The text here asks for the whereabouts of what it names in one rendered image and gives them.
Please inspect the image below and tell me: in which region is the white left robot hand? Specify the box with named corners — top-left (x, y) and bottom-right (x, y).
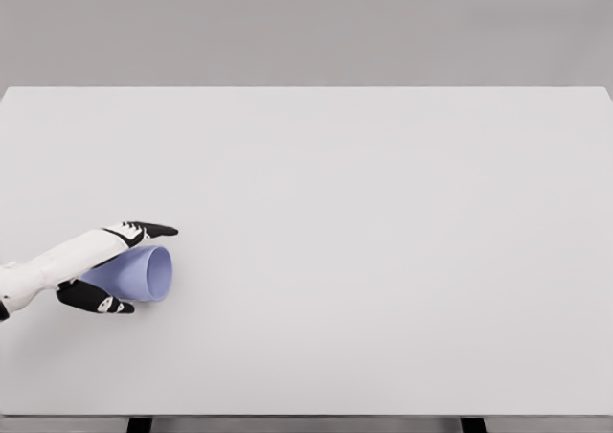
top-left (32, 220), bottom-right (180, 316)

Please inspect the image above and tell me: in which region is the lavender plastic cup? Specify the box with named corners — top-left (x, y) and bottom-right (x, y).
top-left (78, 244), bottom-right (173, 305)

